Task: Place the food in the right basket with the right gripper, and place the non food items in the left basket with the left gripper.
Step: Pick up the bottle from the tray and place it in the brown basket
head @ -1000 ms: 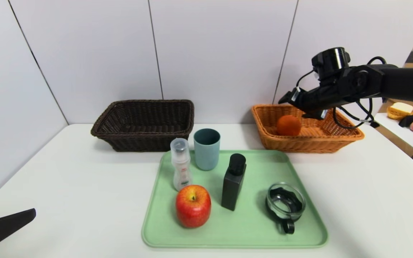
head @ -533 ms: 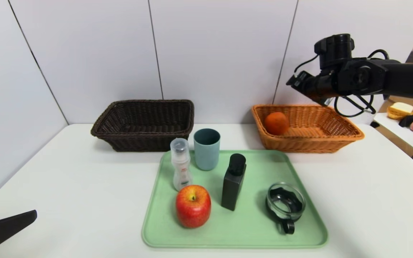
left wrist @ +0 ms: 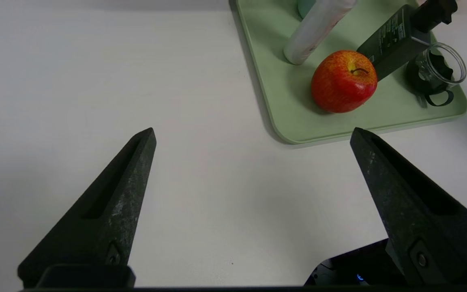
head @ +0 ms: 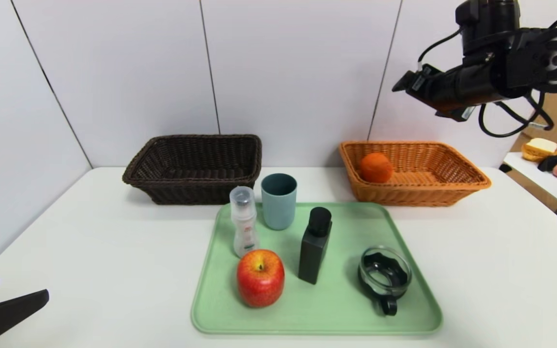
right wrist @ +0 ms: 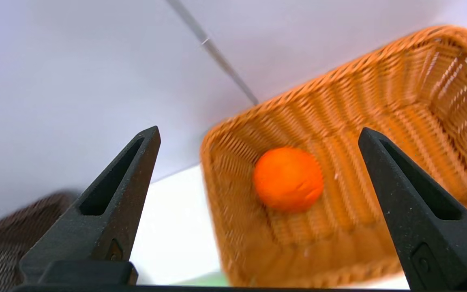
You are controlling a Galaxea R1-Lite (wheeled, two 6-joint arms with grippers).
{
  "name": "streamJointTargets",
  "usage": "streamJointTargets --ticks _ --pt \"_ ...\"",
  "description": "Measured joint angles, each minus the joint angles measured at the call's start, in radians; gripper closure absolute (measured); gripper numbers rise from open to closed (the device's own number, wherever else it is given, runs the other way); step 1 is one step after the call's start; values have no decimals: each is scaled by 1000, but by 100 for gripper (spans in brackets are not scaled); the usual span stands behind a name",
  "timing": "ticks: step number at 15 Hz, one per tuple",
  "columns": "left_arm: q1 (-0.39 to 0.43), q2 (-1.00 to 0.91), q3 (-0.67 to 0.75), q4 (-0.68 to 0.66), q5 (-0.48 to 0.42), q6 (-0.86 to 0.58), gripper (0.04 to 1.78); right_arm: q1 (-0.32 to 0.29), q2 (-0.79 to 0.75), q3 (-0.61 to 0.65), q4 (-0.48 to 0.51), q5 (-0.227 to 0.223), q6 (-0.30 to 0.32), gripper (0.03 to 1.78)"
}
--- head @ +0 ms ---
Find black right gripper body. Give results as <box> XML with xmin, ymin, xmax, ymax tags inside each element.
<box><xmin>405</xmin><ymin>63</ymin><xmax>499</xmax><ymax>114</ymax></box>

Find orange fruit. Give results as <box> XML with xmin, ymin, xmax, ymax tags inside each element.
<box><xmin>360</xmin><ymin>152</ymin><xmax>394</xmax><ymax>184</ymax></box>

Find black rectangular bottle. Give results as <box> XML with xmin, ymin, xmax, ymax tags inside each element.
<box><xmin>298</xmin><ymin>206</ymin><xmax>333</xmax><ymax>285</ymax></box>

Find red apple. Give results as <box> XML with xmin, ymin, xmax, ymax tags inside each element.
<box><xmin>237</xmin><ymin>249</ymin><xmax>285</xmax><ymax>308</ymax></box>

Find orange wicker basket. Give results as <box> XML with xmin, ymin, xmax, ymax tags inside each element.
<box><xmin>339</xmin><ymin>141</ymin><xmax>492</xmax><ymax>207</ymax></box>

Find dark brown wicker basket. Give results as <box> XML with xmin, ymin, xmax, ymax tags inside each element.
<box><xmin>122</xmin><ymin>134</ymin><xmax>263</xmax><ymax>205</ymax></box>

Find bread slice on side table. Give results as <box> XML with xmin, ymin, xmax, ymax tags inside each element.
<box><xmin>521</xmin><ymin>139</ymin><xmax>557</xmax><ymax>163</ymax></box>

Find blue-grey plastic cup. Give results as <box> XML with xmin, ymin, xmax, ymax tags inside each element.
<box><xmin>261</xmin><ymin>174</ymin><xmax>298</xmax><ymax>231</ymax></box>

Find clear white spray bottle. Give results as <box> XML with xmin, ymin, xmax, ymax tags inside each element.
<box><xmin>230</xmin><ymin>186</ymin><xmax>261</xmax><ymax>258</ymax></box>

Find light green plastic tray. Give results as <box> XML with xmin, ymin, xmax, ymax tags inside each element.
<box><xmin>191</xmin><ymin>202</ymin><xmax>443</xmax><ymax>334</ymax></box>

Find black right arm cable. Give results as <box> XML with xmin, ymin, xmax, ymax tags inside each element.
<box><xmin>416</xmin><ymin>12</ymin><xmax>557</xmax><ymax>138</ymax></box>

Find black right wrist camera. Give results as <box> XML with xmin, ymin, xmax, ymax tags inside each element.
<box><xmin>455</xmin><ymin>0</ymin><xmax>522</xmax><ymax>55</ymax></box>

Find glass jar with black handle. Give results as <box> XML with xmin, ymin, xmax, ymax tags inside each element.
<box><xmin>358</xmin><ymin>246</ymin><xmax>413</xmax><ymax>316</ymax></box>

